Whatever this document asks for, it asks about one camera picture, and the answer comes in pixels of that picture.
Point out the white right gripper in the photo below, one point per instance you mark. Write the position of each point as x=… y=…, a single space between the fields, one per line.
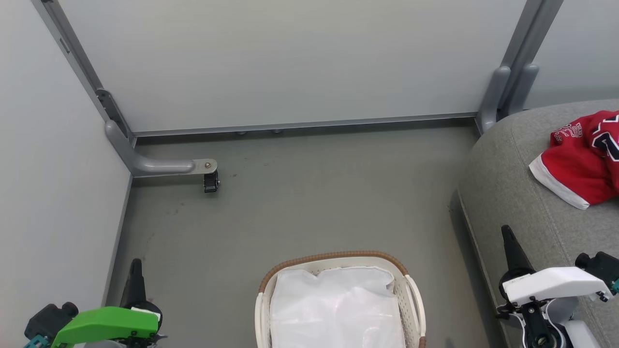
x=556 y=285

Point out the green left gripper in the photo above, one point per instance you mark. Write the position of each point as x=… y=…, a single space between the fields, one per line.
x=106 y=321

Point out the grey partition bottom rail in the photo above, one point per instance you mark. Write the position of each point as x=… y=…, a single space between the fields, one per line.
x=309 y=124

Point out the grey fabric sofa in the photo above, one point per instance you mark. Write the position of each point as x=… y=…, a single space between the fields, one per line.
x=512 y=183

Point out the grey upright partition foot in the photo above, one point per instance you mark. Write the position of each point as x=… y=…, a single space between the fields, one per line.
x=491 y=101
x=524 y=87

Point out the grey partition corner post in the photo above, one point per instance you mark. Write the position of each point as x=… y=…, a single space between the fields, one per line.
x=77 y=58

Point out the grey side panel bottom rail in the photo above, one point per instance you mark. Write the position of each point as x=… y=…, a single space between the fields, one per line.
x=118 y=237

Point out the black caster wheel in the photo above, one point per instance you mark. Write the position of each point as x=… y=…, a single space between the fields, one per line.
x=211 y=182

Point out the grey double partition post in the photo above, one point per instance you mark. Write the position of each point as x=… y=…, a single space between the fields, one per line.
x=527 y=38

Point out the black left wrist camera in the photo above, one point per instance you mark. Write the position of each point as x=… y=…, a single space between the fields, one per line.
x=48 y=319

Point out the white plastic liner bag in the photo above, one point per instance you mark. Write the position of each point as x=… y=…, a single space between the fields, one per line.
x=333 y=309

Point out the red basketball jersey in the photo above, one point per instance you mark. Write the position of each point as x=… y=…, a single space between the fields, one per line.
x=580 y=164

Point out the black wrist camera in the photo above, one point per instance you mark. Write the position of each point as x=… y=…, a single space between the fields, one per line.
x=602 y=268
x=48 y=319

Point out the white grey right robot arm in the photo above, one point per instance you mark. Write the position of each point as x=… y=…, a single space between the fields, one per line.
x=566 y=324

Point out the grey curved partition foot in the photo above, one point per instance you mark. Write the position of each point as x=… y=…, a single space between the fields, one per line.
x=154 y=166

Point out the white laundry basket brown rim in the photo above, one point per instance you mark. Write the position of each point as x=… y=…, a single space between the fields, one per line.
x=338 y=256

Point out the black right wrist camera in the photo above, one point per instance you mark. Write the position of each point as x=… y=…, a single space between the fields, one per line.
x=602 y=268

